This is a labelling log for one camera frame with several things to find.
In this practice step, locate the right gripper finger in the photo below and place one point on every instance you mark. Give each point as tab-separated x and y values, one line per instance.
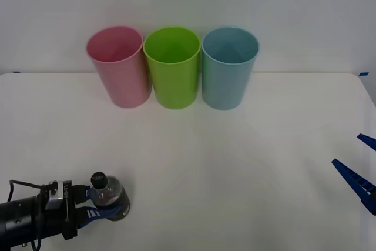
368	141
359	186

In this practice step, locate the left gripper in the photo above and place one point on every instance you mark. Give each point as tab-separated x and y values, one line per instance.
69	207

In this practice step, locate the clear bottle with black cap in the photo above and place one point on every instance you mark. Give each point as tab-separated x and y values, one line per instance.
110	193

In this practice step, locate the pink plastic bin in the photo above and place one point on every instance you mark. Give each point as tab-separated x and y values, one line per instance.
126	83

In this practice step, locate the yellow-green plastic bin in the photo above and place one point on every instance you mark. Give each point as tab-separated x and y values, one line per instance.
174	86

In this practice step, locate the pale blue plastic bin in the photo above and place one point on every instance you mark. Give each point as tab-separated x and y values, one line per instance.
224	86

